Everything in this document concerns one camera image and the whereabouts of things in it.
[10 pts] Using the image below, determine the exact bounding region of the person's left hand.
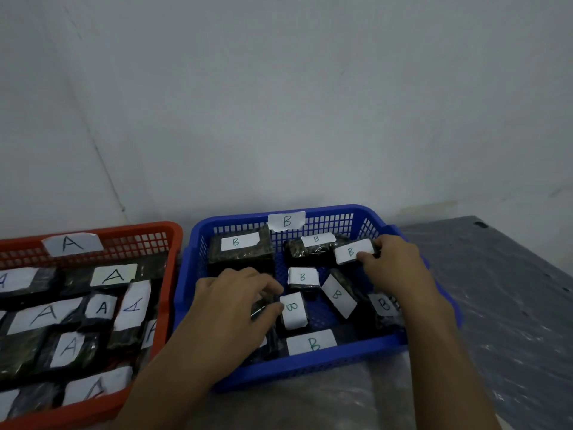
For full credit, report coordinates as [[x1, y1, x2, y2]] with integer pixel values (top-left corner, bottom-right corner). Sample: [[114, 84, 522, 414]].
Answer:
[[181, 266, 286, 368]]

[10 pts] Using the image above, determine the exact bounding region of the blue plastic basket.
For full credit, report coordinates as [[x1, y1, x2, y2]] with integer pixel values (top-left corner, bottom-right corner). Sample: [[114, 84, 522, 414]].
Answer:
[[172, 204, 463, 394]]

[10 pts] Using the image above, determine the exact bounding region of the white paper basket label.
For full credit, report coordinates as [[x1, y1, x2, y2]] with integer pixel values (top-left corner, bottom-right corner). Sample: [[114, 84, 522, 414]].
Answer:
[[42, 232, 105, 258], [267, 211, 307, 233]]

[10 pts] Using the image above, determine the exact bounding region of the black labelled packet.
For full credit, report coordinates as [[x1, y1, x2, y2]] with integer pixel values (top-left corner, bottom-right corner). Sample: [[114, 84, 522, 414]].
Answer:
[[333, 238, 382, 266], [250, 291, 310, 333]]

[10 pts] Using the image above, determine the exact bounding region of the person's left forearm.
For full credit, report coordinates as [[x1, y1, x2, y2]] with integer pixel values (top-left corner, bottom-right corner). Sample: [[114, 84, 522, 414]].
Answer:
[[114, 319, 238, 430]]

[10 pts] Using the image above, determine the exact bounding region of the pile of black packets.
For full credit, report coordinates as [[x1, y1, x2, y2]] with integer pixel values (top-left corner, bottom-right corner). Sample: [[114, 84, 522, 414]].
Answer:
[[0, 259, 169, 421], [207, 224, 406, 366]]

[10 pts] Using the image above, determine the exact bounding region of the orange plastic basket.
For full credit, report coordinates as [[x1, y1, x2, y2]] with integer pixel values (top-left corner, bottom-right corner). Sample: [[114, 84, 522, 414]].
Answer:
[[0, 221, 184, 430]]

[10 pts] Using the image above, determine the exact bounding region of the person's right hand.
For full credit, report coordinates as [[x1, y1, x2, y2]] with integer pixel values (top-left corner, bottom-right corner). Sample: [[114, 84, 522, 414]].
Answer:
[[358, 234, 438, 306]]

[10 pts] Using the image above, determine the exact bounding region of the person's right forearm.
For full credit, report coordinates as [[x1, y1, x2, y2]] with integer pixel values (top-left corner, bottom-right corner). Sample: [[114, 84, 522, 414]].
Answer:
[[394, 288, 503, 430]]

